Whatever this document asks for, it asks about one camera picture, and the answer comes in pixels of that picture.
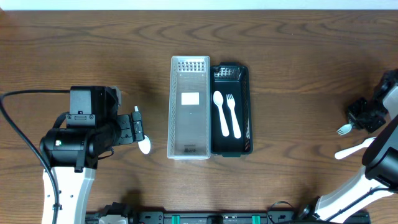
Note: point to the white plastic fork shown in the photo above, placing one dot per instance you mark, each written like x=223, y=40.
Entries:
x=348, y=151

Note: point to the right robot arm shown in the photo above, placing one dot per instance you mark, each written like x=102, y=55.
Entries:
x=377, y=177

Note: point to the pink plastic spoon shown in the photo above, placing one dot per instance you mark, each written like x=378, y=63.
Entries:
x=218, y=101

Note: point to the light green plastic fork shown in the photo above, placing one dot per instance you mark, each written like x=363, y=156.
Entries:
x=345, y=129

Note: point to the clear plastic basket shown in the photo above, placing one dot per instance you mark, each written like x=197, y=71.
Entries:
x=189, y=134

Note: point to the black plastic basket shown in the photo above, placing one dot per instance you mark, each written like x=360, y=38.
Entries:
x=231, y=78

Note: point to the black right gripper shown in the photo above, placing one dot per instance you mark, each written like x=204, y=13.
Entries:
x=360, y=115

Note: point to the pink-white plastic fork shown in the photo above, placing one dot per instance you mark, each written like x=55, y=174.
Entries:
x=231, y=105

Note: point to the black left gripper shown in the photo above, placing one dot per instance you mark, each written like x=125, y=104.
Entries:
x=137, y=126

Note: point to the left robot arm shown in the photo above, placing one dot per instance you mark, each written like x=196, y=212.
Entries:
x=73, y=153

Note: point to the white plastic spoon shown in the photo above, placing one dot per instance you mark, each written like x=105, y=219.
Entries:
x=144, y=145

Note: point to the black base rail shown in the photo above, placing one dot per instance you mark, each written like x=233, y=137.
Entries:
x=122, y=213

